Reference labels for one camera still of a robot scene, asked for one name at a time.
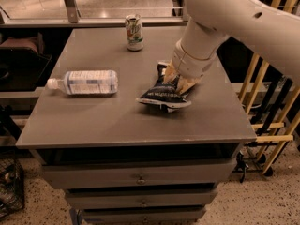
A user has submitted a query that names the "grey drawer cabinet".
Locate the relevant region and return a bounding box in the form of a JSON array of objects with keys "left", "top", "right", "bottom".
[{"left": 17, "top": 26, "right": 255, "bottom": 212}]

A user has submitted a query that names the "clear plastic water bottle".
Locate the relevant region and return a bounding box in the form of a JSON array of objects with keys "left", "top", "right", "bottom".
[{"left": 47, "top": 70, "right": 118, "bottom": 96}]

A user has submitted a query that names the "white green soda can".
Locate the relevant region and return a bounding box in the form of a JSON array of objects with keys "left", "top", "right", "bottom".
[{"left": 125, "top": 14, "right": 143, "bottom": 52}]

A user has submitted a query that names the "wooden folding rack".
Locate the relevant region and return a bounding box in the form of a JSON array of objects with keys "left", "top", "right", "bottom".
[{"left": 237, "top": 0, "right": 300, "bottom": 176}]

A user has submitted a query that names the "blue Kettle chip bag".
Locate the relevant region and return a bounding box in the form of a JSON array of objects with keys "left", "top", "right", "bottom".
[{"left": 136, "top": 62, "right": 191, "bottom": 113}]

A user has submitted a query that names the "grey drawer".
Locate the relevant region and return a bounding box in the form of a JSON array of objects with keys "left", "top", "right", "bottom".
[
  {"left": 66, "top": 189, "right": 217, "bottom": 209},
  {"left": 82, "top": 207, "right": 205, "bottom": 224},
  {"left": 42, "top": 158, "right": 236, "bottom": 189}
]

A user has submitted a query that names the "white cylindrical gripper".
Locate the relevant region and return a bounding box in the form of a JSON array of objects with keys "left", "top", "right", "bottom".
[{"left": 163, "top": 39, "right": 217, "bottom": 95}]

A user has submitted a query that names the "middle grey drawer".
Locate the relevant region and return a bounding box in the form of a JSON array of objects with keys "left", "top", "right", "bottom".
[{"left": 66, "top": 189, "right": 217, "bottom": 209}]

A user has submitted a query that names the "grey metal window rail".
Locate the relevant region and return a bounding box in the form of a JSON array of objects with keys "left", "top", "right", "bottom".
[{"left": 0, "top": 0, "right": 188, "bottom": 28}]

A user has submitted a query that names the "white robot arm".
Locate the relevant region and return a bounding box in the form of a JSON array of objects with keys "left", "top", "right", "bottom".
[{"left": 164, "top": 0, "right": 300, "bottom": 95}]

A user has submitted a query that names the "black wire basket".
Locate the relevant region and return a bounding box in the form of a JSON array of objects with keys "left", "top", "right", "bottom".
[{"left": 0, "top": 150, "right": 24, "bottom": 219}]

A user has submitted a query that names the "top grey drawer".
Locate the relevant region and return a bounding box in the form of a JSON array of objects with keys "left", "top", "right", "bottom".
[{"left": 42, "top": 158, "right": 236, "bottom": 189}]

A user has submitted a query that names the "dark office chair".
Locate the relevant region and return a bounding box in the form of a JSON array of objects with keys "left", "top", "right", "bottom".
[{"left": 0, "top": 35, "right": 53, "bottom": 92}]

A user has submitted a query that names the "bottom grey drawer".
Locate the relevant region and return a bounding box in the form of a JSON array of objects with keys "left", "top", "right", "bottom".
[{"left": 82, "top": 207, "right": 205, "bottom": 224}]

